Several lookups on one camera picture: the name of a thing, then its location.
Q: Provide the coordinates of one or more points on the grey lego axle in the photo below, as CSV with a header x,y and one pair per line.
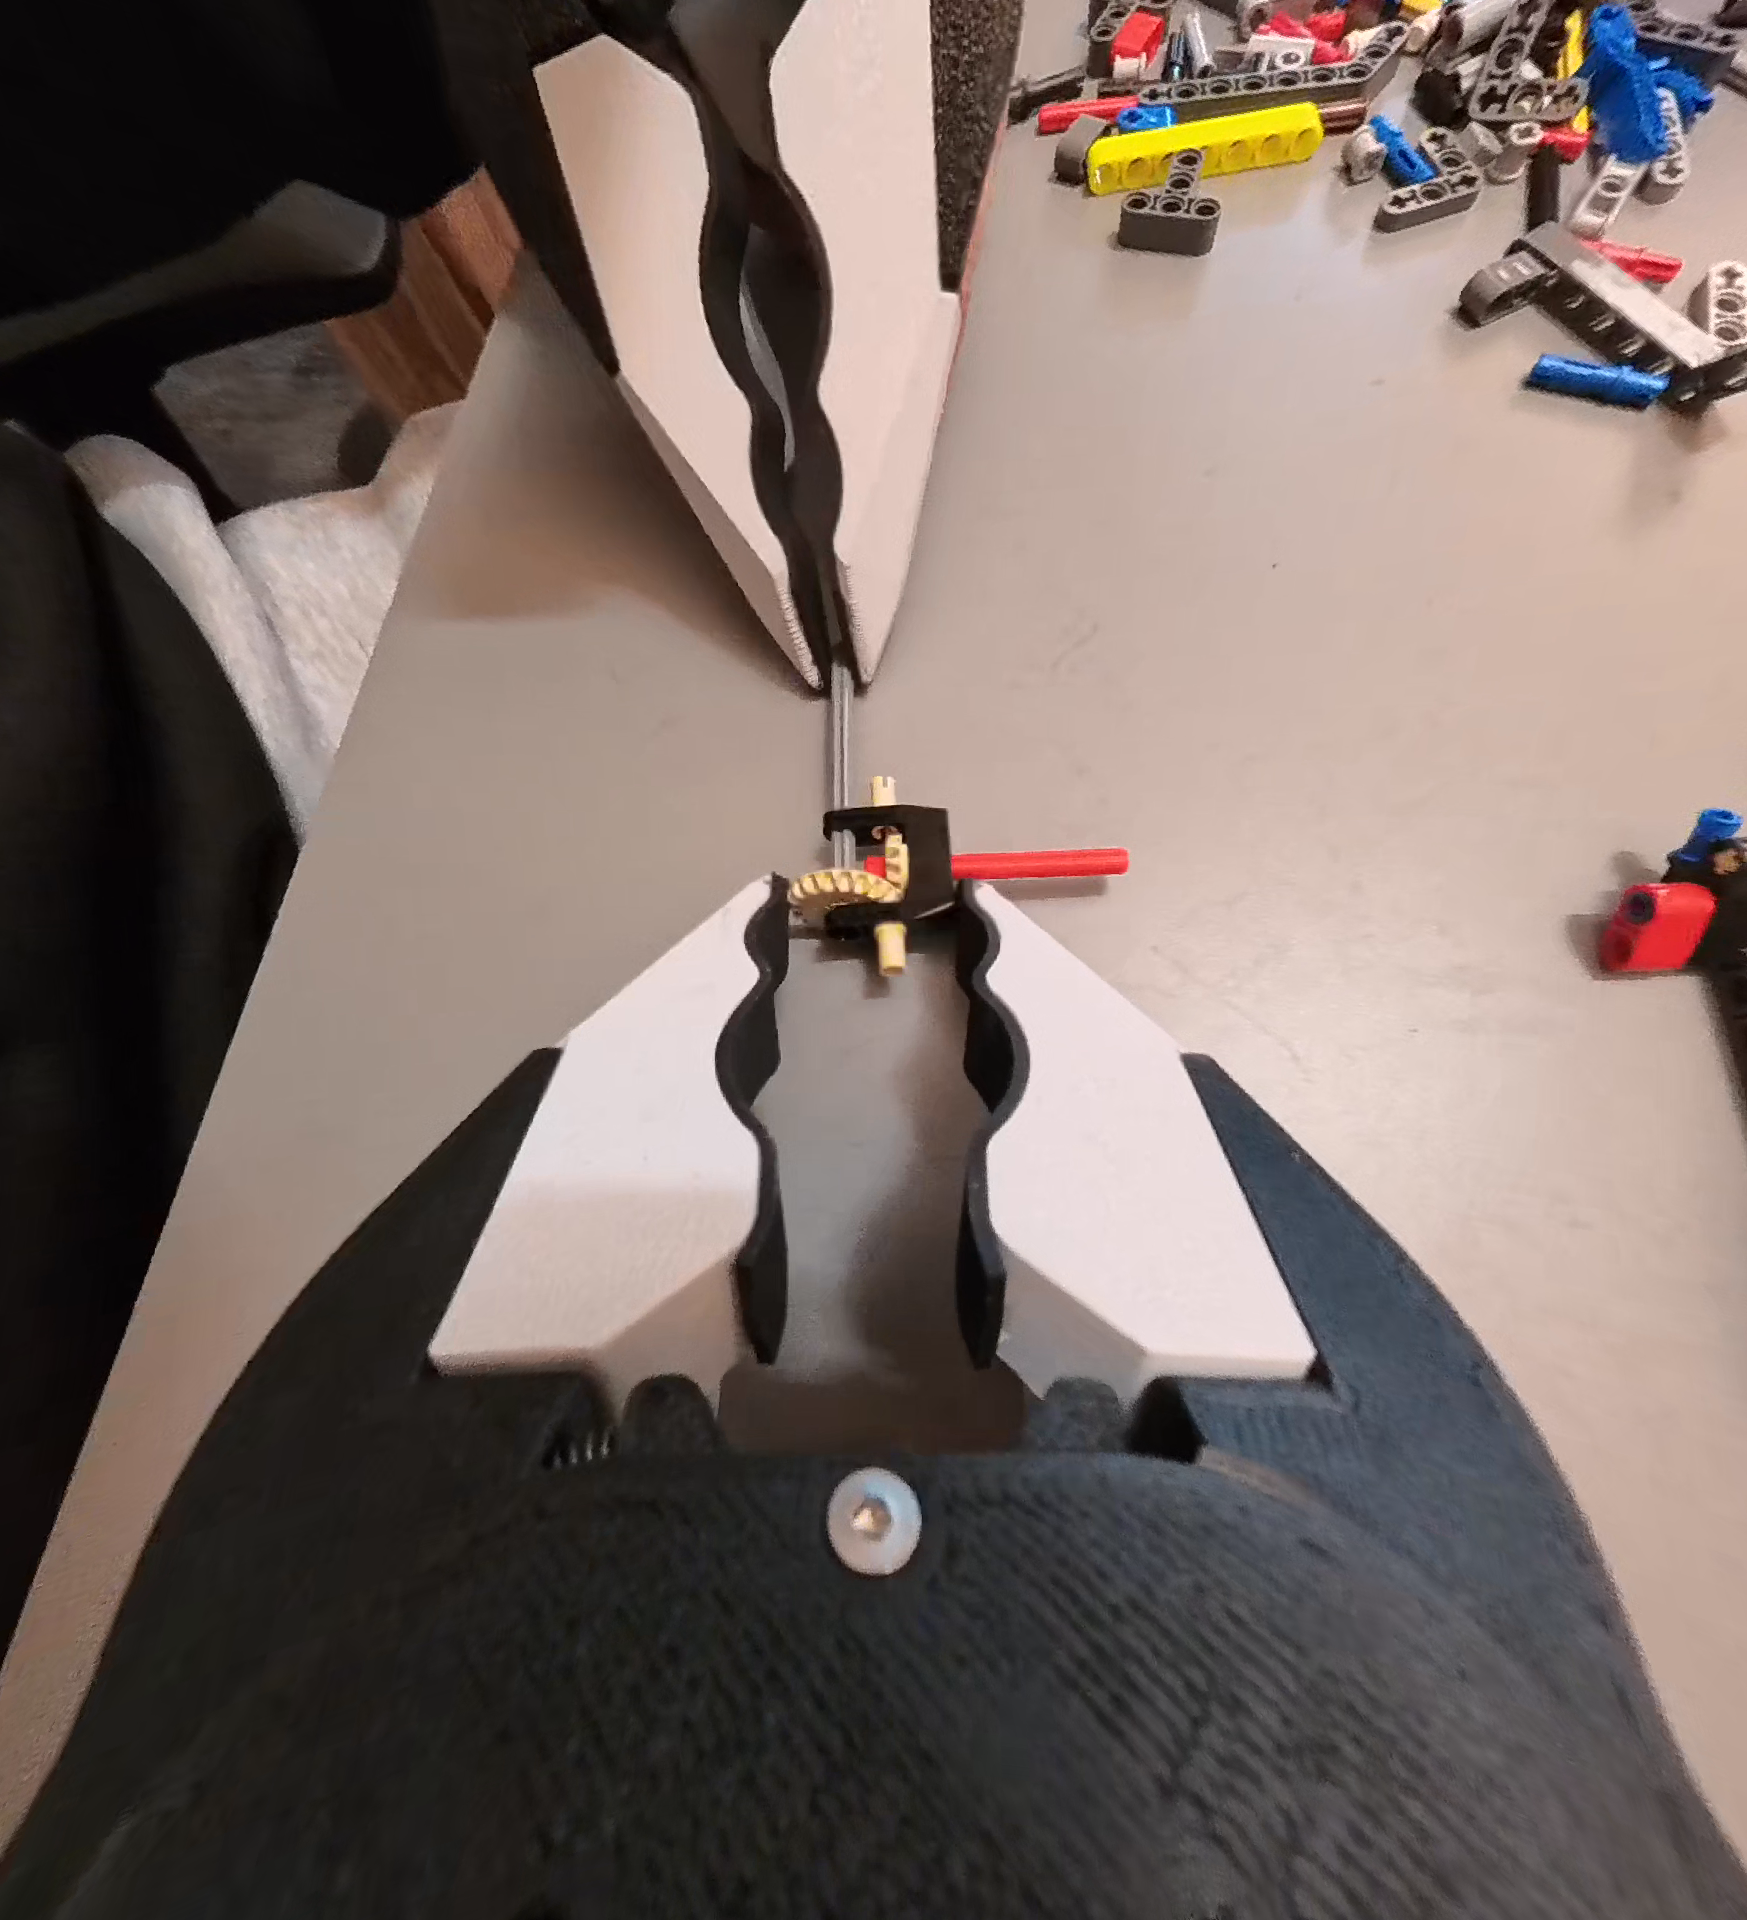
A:
x,y
840,735

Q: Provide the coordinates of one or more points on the person's black jacket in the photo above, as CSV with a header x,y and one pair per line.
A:
x,y
63,975

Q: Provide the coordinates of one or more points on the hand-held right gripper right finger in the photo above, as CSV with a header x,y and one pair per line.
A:
x,y
1144,1200

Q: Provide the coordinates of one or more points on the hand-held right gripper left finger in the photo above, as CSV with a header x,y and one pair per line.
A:
x,y
618,1200

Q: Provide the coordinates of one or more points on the lego frame with yellow axle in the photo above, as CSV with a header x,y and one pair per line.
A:
x,y
1661,922

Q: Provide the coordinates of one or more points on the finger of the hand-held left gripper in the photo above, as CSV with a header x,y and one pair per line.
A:
x,y
887,374
648,300

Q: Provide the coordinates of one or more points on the person's grey fleece pants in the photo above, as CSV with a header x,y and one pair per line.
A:
x,y
271,600

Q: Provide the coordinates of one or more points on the black lego gear assembly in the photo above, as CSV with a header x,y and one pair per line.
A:
x,y
910,839

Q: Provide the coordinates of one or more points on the brown wooden cabinet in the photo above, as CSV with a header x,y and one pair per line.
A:
x,y
422,300

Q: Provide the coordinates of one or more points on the person's left forearm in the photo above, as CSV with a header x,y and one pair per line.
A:
x,y
136,118

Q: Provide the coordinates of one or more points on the pile of loose lego pieces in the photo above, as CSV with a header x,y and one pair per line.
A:
x,y
1203,148

